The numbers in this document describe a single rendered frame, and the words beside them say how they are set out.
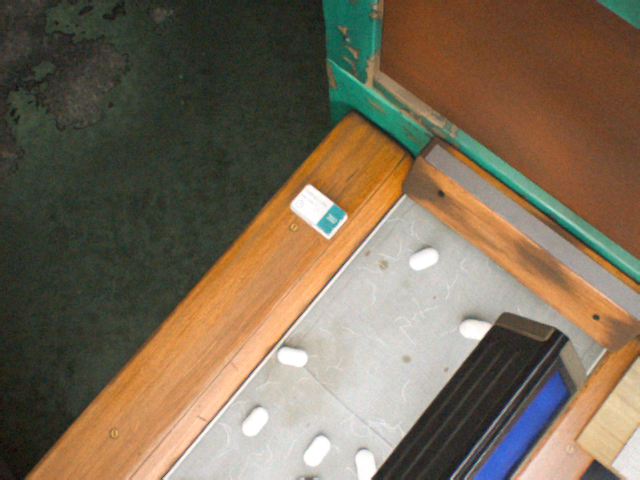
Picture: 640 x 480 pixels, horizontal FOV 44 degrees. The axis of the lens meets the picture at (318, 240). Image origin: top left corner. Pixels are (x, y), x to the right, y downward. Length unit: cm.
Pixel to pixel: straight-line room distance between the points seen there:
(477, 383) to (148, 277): 125
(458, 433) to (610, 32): 30
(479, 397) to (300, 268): 40
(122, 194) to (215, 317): 94
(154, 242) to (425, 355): 97
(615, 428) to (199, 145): 119
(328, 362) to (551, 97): 41
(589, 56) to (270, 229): 46
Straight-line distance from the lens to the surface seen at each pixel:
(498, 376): 60
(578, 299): 89
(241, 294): 94
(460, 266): 97
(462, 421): 59
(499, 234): 89
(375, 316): 96
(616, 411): 95
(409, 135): 96
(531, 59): 69
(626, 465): 95
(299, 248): 95
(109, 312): 179
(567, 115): 73
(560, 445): 94
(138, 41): 199
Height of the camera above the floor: 168
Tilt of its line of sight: 75 degrees down
